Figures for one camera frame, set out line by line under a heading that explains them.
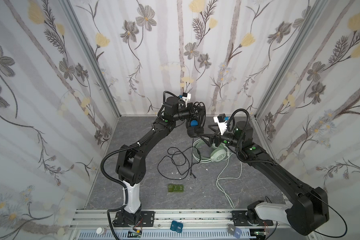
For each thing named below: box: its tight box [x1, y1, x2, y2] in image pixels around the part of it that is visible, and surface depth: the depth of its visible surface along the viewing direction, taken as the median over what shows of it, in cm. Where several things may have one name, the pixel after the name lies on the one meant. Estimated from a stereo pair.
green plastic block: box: [168, 183, 185, 193], surface depth 84 cm
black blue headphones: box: [185, 102, 206, 138], surface depth 79 cm
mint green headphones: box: [192, 138, 230, 163], surface depth 94 cm
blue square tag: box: [170, 220, 184, 233], surface depth 72 cm
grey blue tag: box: [227, 224, 242, 239], surface depth 71 cm
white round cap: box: [96, 227, 105, 235], surface depth 69 cm
